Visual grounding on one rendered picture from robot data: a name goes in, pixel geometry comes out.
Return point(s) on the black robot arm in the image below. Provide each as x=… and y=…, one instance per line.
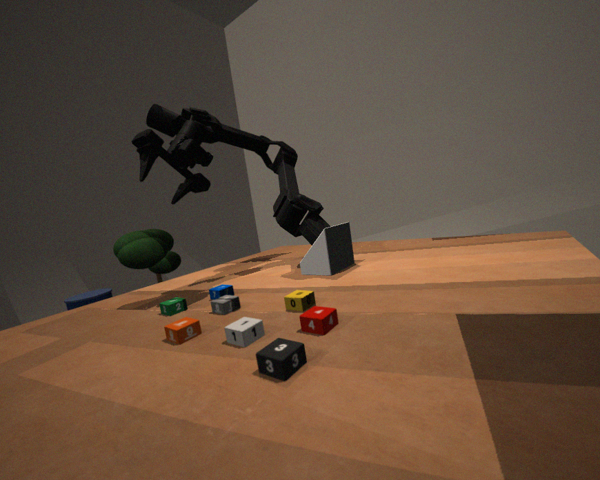
x=290, y=206

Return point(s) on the blue block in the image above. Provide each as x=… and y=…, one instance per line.
x=221, y=291

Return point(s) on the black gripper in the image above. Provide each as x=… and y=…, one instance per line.
x=149, y=146

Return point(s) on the green block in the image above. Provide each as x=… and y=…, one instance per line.
x=173, y=306

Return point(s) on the reddish-brown block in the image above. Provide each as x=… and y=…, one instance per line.
x=182, y=330

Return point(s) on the red block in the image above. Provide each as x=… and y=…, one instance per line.
x=319, y=320

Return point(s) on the yellow block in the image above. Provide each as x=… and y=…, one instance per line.
x=299, y=300

